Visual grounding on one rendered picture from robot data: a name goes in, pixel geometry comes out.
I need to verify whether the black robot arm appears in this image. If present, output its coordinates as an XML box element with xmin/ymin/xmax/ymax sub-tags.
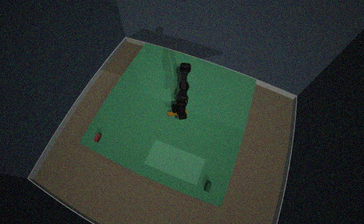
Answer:
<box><xmin>172</xmin><ymin>63</ymin><xmax>191</xmax><ymax>116</ymax></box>

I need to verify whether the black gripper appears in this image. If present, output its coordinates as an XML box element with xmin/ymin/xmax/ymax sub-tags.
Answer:
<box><xmin>179</xmin><ymin>112</ymin><xmax>187</xmax><ymax>119</ymax></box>

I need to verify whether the orange bar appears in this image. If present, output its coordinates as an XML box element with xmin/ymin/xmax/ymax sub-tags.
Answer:
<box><xmin>168</xmin><ymin>111</ymin><xmax>177</xmax><ymax>116</ymax></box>

